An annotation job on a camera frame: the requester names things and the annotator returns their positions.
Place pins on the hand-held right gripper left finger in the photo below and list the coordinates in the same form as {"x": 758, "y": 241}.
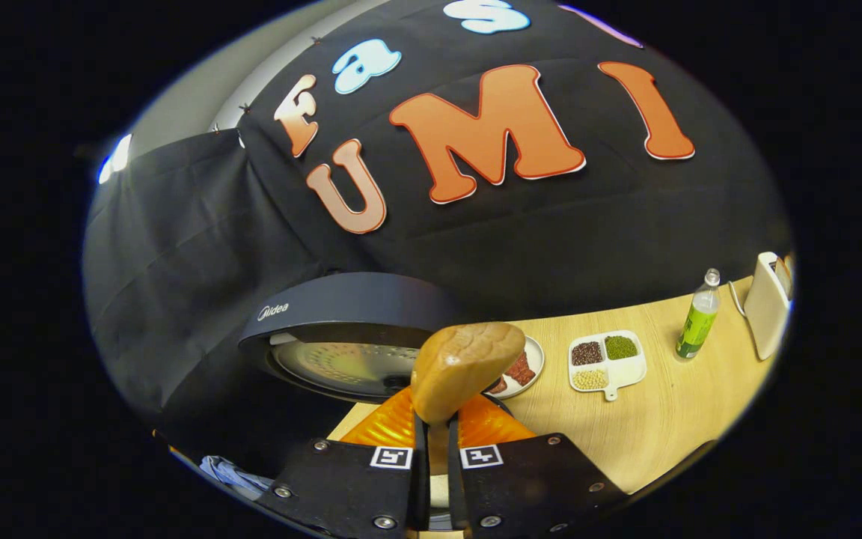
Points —
{"x": 419, "y": 486}

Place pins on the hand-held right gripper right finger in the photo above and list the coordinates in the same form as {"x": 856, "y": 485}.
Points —
{"x": 455, "y": 486}

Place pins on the wooden spoon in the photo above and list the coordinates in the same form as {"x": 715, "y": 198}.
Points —
{"x": 465, "y": 359}

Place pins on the dark silver rice cooker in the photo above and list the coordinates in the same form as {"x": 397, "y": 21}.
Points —
{"x": 349, "y": 299}

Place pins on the red meat slice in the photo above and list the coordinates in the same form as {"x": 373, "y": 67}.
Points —
{"x": 497, "y": 385}
{"x": 521, "y": 369}

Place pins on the round white plate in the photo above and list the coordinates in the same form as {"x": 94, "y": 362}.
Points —
{"x": 536, "y": 352}

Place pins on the person's blue clothing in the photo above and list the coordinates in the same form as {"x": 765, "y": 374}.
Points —
{"x": 233, "y": 473}

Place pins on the white divided dish of beans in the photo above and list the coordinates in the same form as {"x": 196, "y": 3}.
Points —
{"x": 625, "y": 370}

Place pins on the green label plastic bottle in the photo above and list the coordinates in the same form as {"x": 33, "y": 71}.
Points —
{"x": 697, "y": 326}

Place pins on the white toaster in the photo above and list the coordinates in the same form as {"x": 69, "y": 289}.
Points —
{"x": 764, "y": 314}

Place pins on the toast bread slice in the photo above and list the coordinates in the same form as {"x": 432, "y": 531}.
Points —
{"x": 783, "y": 277}

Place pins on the ceiling light panel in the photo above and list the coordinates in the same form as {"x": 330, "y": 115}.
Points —
{"x": 115, "y": 159}

